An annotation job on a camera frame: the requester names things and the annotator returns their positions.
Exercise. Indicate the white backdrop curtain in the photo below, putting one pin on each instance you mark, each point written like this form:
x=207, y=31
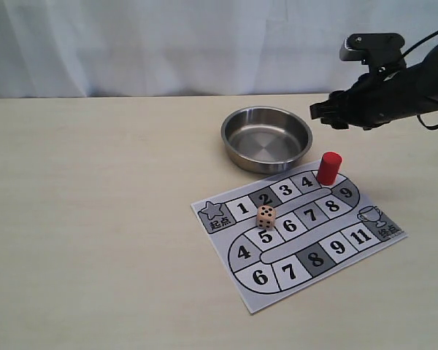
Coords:
x=187, y=48

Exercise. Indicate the red cylinder game piece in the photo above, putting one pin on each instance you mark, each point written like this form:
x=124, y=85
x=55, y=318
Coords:
x=329, y=168

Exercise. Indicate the beige wooden die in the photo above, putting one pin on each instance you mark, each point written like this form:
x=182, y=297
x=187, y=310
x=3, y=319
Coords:
x=265, y=217

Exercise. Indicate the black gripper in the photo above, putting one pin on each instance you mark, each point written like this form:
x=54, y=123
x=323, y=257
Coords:
x=382, y=96

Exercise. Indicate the round stainless steel bowl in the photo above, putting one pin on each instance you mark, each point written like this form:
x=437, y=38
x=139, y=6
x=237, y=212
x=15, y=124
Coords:
x=265, y=139

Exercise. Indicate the printed paper game board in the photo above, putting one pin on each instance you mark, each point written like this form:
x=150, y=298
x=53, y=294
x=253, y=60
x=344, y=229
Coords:
x=318, y=231

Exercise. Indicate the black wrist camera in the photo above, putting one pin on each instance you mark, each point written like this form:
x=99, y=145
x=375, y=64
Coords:
x=376, y=50

